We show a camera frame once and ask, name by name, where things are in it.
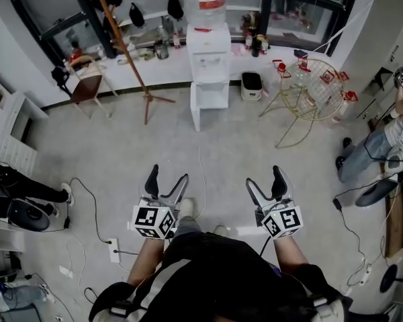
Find brown wooden chair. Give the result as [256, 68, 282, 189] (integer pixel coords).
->
[65, 54, 119, 119]

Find person's left leg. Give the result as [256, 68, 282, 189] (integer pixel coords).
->
[173, 215, 202, 239]

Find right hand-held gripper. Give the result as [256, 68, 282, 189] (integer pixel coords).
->
[245, 165, 305, 240]

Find white floor cable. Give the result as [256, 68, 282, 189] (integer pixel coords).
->
[197, 146, 208, 219]

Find gold wire table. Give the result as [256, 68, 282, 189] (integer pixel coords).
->
[258, 58, 346, 149]

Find dark glass bottle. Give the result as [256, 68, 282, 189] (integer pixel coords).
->
[251, 34, 262, 58]

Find clear plastic jug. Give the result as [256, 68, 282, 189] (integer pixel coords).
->
[154, 38, 170, 60]

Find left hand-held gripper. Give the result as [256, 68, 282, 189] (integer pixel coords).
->
[131, 164, 189, 241]

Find black round stool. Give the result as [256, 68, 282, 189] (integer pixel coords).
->
[6, 199, 51, 233]
[379, 264, 399, 293]

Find black backpack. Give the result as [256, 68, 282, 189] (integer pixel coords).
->
[51, 66, 71, 95]

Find black framed window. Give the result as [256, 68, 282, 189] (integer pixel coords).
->
[3, 0, 118, 66]
[261, 0, 360, 52]

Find row of black caps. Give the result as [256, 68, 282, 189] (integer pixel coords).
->
[87, 0, 261, 35]

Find white water dispenser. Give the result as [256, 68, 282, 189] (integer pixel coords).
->
[186, 23, 232, 111]

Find wooden board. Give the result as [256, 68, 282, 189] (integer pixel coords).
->
[384, 179, 403, 258]

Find person's right forearm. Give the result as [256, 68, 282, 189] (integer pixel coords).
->
[273, 235, 312, 274]

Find wooden coat rack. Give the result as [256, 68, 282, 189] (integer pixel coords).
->
[69, 0, 176, 126]

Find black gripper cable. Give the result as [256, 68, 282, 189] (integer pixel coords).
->
[259, 235, 273, 258]

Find person's left white shoe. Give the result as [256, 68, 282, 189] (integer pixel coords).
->
[179, 198, 195, 219]

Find clear water jug red label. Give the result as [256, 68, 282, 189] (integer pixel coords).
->
[182, 0, 228, 30]

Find black adapter cable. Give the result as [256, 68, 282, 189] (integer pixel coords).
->
[62, 177, 114, 245]
[332, 179, 369, 281]

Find grey round stool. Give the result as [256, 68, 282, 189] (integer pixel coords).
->
[355, 179, 399, 207]

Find grey lockers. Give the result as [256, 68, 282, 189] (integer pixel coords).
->
[355, 21, 403, 120]

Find person's left forearm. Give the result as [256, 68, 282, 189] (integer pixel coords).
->
[126, 237, 165, 286]

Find person's black jacket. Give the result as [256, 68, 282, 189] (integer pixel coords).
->
[89, 231, 353, 322]

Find white trash bin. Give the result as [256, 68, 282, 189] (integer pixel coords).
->
[240, 71, 263, 101]

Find translucent blue jug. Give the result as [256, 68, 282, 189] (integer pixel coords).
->
[1, 285, 46, 310]

